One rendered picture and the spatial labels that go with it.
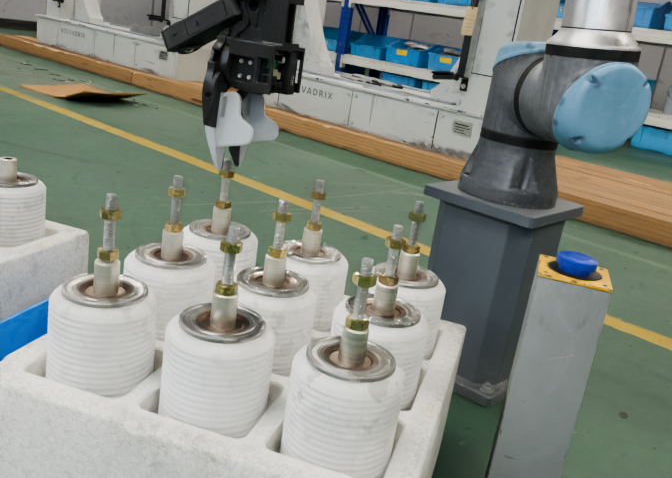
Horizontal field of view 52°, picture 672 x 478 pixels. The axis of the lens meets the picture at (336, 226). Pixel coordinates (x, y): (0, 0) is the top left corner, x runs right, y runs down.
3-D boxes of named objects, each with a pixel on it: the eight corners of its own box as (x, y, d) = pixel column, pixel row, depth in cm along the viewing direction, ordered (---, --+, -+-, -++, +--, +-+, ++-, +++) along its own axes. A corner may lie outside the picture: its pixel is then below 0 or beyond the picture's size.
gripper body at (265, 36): (266, 101, 75) (280, -16, 72) (201, 87, 78) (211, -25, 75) (300, 99, 82) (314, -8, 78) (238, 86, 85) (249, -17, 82)
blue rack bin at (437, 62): (454, 71, 625) (458, 48, 619) (491, 78, 603) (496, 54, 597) (423, 68, 588) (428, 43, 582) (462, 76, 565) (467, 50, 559)
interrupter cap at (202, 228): (263, 237, 87) (263, 232, 86) (218, 247, 81) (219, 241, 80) (220, 220, 91) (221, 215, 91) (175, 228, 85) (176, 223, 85)
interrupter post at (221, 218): (233, 234, 86) (236, 209, 85) (219, 237, 84) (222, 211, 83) (220, 229, 87) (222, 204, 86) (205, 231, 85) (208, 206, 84)
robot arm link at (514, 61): (534, 129, 113) (553, 44, 109) (581, 146, 101) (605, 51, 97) (467, 121, 110) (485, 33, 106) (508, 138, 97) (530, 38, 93)
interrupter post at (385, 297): (394, 311, 70) (400, 281, 69) (393, 321, 68) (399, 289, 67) (370, 307, 70) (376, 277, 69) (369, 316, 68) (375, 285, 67)
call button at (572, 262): (552, 265, 73) (557, 246, 72) (592, 274, 72) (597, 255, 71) (553, 276, 69) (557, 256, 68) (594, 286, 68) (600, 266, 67)
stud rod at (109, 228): (99, 275, 63) (104, 195, 61) (103, 271, 64) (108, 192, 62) (110, 277, 63) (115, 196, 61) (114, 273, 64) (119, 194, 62)
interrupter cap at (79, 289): (108, 319, 59) (109, 311, 59) (42, 294, 62) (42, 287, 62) (164, 294, 66) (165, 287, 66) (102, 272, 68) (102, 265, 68)
